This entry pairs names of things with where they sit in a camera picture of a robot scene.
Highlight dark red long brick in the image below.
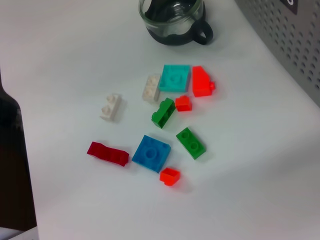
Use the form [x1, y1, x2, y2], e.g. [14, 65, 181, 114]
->
[86, 141, 130, 167]

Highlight red-orange sloped brick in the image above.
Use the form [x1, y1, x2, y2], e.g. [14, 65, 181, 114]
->
[191, 65, 216, 98]

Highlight blue square brick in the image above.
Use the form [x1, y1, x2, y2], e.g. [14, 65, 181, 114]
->
[131, 134, 173, 174]

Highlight grey perforated storage bin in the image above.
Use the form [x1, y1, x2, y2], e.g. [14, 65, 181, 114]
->
[233, 0, 320, 107]

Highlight teal square brick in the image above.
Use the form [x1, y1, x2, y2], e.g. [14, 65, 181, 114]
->
[158, 64, 191, 93]

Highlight person leg black trousers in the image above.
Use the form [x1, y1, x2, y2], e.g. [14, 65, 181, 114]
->
[0, 72, 39, 232]

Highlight small red hollow brick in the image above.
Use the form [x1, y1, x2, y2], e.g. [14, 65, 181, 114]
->
[159, 166, 181, 187]

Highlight white two-stud brick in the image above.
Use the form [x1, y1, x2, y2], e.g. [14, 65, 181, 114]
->
[141, 74, 162, 103]
[99, 93, 123, 123]

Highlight small red studded brick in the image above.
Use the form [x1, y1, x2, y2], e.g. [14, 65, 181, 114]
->
[174, 95, 193, 113]

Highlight green two-stud plate brick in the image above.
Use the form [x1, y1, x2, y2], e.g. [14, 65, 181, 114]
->
[175, 126, 208, 161]

